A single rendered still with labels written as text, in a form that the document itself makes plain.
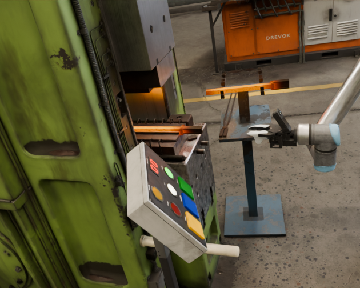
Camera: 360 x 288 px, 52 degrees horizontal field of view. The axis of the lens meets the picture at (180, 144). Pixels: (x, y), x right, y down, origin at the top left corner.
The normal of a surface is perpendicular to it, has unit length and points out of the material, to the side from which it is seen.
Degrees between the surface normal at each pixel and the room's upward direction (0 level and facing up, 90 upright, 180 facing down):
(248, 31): 90
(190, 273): 90
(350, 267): 0
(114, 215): 90
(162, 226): 90
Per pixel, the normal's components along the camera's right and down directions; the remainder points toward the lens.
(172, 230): 0.13, 0.49
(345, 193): -0.17, -0.85
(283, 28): -0.11, 0.53
